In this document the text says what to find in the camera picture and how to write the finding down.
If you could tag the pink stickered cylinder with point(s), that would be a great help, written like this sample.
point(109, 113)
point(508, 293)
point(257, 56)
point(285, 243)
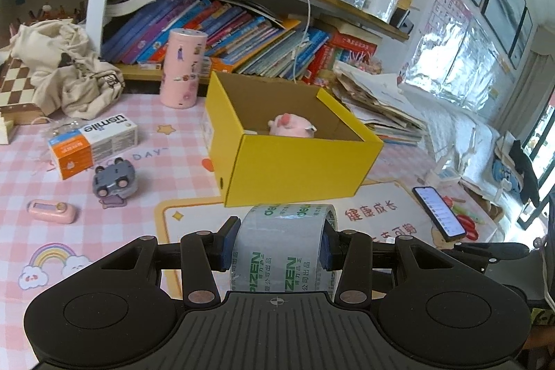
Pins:
point(182, 66)

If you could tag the black cloth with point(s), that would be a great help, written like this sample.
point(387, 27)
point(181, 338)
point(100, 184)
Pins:
point(524, 170)

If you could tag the bunch of lollipops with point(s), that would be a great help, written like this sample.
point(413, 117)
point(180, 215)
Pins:
point(364, 64)

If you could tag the pink plush toy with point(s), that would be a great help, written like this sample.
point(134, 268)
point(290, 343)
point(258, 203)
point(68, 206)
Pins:
point(288, 126)

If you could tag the black smartphone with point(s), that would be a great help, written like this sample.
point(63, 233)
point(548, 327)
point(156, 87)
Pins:
point(439, 214)

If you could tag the white wooden bookshelf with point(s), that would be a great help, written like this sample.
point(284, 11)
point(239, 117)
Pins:
point(97, 6)

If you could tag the row of colourful books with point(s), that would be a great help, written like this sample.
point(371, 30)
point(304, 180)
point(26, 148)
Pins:
point(243, 36)

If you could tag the pink checked table mat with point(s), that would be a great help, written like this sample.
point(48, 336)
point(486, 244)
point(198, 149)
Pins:
point(164, 153)

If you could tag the orange white toothpaste box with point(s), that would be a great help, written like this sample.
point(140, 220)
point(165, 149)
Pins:
point(99, 140)

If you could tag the clear packing tape roll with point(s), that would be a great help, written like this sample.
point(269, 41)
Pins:
point(277, 248)

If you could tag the grey toy car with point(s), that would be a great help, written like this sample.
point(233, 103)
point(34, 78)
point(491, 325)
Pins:
point(113, 181)

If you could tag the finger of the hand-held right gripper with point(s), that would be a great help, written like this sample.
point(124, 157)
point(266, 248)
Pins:
point(498, 252)

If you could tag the alphabet wall poster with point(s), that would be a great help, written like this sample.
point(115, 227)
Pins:
point(448, 12)

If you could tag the beige tote bag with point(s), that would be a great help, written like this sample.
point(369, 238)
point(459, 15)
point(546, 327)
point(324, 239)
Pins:
point(69, 66)

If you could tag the cream wedge block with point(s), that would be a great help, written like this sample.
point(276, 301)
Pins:
point(6, 129)

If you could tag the stack of papers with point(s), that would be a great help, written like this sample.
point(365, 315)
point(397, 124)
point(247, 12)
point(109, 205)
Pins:
point(377, 110)

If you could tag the pink handheld gadget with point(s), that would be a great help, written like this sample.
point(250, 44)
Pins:
point(52, 212)

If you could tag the silver foil window cover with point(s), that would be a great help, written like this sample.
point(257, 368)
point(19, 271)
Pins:
point(455, 71)

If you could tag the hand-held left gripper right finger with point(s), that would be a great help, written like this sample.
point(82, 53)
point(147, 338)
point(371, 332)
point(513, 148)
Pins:
point(327, 246)

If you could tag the thick black-edged book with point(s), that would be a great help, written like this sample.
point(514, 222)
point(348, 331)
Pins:
point(130, 1)

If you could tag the wooden chessboard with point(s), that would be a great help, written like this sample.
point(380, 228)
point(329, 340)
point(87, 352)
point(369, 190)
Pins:
point(15, 84)

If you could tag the flat orange box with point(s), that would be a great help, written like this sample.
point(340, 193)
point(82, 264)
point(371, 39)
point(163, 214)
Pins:
point(227, 65)

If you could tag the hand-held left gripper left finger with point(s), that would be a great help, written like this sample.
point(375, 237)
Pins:
point(228, 244)

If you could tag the white printed desk mat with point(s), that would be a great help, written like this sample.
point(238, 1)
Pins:
point(190, 222)

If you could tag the yellow cardboard box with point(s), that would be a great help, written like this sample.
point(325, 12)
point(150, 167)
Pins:
point(295, 166)

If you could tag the white pen holder box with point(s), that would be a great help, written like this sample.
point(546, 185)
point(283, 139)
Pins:
point(381, 6)

